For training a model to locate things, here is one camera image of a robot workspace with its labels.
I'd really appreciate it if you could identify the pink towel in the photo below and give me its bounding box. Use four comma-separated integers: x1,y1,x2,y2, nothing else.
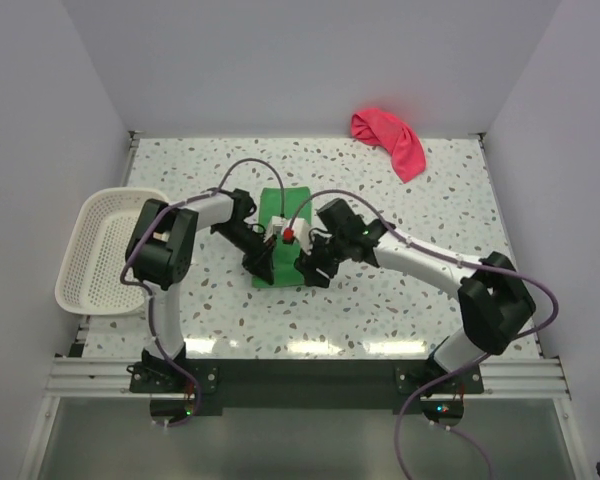
350,108,426,183

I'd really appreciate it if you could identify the white plastic basket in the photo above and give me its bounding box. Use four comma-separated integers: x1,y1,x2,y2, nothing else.
55,187,168,316

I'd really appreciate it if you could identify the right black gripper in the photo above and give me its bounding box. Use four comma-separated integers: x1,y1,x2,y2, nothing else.
295,228,350,288

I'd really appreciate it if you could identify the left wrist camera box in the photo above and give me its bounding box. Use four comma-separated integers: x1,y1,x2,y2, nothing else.
264,216,290,246

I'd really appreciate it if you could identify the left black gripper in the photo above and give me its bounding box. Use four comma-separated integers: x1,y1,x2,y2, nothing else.
213,222,277,285

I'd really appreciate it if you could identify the green towel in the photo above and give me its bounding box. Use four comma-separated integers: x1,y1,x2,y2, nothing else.
252,186,311,288

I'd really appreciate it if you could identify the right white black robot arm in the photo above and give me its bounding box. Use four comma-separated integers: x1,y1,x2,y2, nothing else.
282,198,536,393

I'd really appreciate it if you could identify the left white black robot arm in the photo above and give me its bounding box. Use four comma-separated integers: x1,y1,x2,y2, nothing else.
120,189,276,392

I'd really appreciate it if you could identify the aluminium frame rail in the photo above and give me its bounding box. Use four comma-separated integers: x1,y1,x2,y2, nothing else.
44,357,571,400

